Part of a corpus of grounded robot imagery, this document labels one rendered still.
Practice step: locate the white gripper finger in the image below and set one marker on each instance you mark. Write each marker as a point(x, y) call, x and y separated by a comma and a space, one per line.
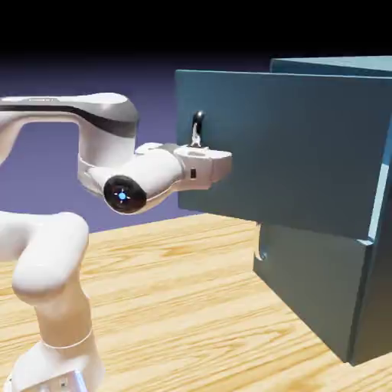
point(195, 139)

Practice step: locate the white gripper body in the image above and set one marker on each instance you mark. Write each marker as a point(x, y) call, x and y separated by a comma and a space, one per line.
point(221, 163)

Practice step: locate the teal painted cabinet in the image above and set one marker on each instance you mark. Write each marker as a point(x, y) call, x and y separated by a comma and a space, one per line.
point(379, 275)

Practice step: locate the large teal cabinet door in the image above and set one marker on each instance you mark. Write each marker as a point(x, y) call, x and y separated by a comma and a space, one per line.
point(294, 147)

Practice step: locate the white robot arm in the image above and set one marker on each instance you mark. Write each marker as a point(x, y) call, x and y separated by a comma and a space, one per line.
point(104, 147)

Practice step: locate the small teal cabinet door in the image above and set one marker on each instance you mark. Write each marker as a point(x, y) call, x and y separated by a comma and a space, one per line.
point(306, 281)

